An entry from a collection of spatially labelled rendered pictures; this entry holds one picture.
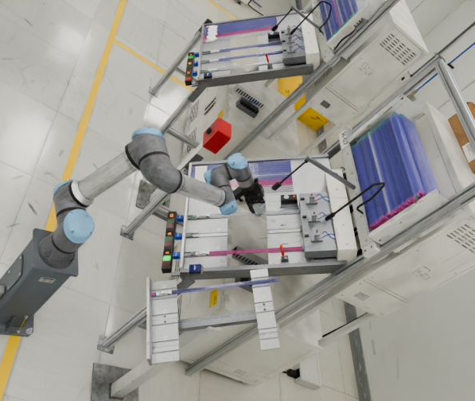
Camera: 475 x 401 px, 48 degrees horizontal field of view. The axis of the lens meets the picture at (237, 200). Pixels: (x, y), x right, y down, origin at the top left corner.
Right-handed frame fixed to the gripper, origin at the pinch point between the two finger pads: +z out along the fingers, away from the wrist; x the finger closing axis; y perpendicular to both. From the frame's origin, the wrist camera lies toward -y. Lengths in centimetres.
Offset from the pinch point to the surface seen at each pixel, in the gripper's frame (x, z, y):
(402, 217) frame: -34, -16, 62
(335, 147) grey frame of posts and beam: 38, 6, 41
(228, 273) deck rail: -32.1, -0.7, -12.5
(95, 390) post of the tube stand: -58, 33, -90
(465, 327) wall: 4, 146, 92
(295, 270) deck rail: -32.2, 6.5, 15.1
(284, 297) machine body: -11, 57, -1
